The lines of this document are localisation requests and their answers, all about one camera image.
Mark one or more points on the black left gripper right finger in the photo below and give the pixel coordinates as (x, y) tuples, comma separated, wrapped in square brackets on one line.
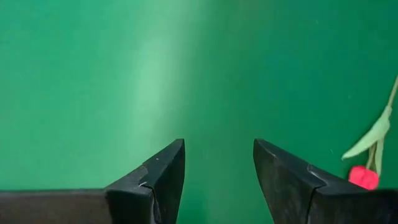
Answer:
[(295, 193)]

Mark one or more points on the red artificial tulip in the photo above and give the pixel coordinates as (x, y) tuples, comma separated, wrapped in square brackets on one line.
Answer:
[(363, 178)]

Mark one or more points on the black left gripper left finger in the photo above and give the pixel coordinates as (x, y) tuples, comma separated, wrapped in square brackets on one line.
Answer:
[(155, 186)]

